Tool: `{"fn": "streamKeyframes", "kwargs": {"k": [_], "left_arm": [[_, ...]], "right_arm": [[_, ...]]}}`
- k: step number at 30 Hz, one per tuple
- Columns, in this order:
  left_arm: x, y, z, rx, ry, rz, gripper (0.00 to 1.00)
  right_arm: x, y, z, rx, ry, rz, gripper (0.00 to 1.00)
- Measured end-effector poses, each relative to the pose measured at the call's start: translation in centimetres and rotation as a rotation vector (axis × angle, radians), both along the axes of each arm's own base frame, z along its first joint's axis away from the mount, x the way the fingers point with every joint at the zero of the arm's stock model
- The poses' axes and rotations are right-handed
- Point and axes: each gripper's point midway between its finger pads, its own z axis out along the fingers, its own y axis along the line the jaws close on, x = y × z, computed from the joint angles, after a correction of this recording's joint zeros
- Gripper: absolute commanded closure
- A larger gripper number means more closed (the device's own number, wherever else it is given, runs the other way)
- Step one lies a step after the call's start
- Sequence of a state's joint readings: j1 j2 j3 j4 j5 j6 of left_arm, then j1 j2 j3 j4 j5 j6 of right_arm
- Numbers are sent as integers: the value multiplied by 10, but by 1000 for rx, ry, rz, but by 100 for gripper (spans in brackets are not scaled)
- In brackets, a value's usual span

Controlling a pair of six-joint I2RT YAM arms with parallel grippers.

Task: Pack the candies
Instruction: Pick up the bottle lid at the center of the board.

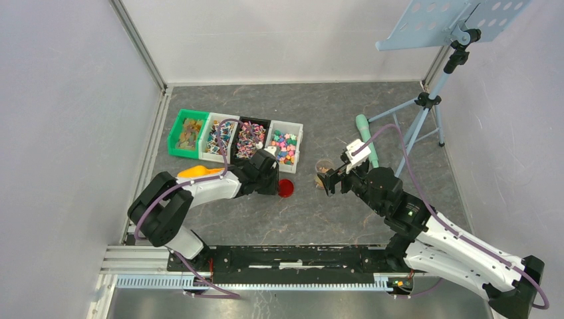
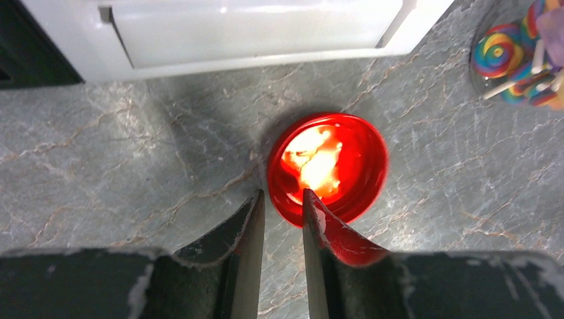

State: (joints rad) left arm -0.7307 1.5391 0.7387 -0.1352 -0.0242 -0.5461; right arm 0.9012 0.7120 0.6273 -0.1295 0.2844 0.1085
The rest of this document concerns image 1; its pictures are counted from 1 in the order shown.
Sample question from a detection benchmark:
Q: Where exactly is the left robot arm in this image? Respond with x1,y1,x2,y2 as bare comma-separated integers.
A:
127,146,279,271

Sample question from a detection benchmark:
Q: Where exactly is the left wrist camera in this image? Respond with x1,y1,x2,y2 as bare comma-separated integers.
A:
255,142,277,159

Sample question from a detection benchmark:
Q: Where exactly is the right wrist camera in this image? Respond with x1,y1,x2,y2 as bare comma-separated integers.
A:
343,139,371,174

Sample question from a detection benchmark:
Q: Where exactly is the blue music stand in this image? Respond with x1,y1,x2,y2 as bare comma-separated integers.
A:
366,1,530,152

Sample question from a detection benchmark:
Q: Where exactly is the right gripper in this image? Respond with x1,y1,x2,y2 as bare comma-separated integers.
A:
317,156,384,215

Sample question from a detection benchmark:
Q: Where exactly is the white lollipop bin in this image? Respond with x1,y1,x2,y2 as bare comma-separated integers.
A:
198,112,239,163

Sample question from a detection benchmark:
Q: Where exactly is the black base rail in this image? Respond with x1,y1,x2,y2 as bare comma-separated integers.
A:
189,245,411,285

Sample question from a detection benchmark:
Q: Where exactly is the aluminium frame post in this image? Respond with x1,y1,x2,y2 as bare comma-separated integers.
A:
108,0,168,92

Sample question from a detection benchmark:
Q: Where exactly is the white star candy bin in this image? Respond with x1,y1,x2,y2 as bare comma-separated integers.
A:
265,120,303,173

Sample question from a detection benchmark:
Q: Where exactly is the clear plastic jar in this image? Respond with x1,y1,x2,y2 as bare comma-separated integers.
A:
314,158,335,189

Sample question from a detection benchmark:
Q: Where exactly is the red jar lid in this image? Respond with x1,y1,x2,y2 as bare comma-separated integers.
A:
278,179,295,198

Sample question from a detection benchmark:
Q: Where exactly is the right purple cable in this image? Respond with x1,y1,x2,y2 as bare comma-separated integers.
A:
352,123,550,311

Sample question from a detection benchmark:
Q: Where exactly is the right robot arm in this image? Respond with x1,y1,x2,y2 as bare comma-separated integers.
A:
318,167,545,318

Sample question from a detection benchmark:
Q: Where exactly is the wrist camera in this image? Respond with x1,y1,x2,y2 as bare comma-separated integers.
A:
255,142,277,159
343,139,371,174

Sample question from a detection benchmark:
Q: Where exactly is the black swirl lollipop bin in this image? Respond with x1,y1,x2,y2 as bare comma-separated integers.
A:
230,117,271,164

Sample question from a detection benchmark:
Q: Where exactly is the orange plastic scoop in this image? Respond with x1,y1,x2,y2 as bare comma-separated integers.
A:
177,165,224,179

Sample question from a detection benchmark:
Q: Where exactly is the green candy bin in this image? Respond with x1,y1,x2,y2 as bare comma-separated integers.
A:
167,109,210,159

